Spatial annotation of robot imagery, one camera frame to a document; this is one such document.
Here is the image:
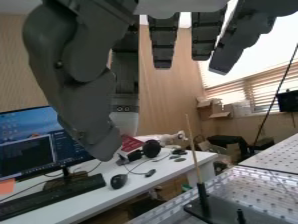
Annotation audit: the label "small white jointed device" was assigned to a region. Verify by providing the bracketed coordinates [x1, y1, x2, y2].
[159, 131, 191, 148]

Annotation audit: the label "open cardboard box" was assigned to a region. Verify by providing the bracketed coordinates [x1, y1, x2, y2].
[196, 96, 236, 121]

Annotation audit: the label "black headphones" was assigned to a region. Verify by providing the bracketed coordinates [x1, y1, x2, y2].
[116, 139, 164, 167]

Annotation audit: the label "thin stick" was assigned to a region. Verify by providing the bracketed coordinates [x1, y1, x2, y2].
[184, 113, 212, 218]

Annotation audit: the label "red tray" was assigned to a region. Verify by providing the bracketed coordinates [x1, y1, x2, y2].
[120, 134, 147, 154]

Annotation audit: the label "orange sticky note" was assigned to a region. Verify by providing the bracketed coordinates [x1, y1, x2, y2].
[0, 178, 18, 196]

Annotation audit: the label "black keyboard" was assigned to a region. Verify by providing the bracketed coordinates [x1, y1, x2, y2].
[0, 172, 108, 222]

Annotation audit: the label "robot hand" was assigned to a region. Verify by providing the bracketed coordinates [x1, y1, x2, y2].
[22, 0, 298, 163]

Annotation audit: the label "white desk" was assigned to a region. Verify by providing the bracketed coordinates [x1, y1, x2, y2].
[0, 149, 220, 224]

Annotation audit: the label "clear box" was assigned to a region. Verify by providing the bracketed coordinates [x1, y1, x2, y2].
[128, 164, 298, 224]

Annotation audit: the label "black mouse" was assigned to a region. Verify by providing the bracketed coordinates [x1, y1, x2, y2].
[109, 173, 131, 191]

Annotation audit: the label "computer screen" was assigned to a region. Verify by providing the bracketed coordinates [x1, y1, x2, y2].
[0, 105, 96, 188]

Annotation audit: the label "black plate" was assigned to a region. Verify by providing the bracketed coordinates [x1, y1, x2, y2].
[183, 194, 298, 224]

